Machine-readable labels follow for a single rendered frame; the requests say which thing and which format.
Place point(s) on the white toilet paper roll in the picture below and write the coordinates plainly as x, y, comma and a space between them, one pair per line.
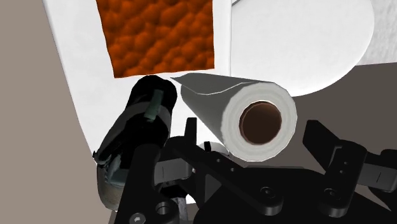
211, 105

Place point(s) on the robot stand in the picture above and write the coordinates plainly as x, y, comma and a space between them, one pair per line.
155, 37

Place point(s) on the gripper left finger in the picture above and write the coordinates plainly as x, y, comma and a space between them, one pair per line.
142, 173

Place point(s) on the black bottle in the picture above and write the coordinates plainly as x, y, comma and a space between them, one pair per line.
145, 93

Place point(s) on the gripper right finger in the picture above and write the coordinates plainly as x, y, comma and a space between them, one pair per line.
344, 161

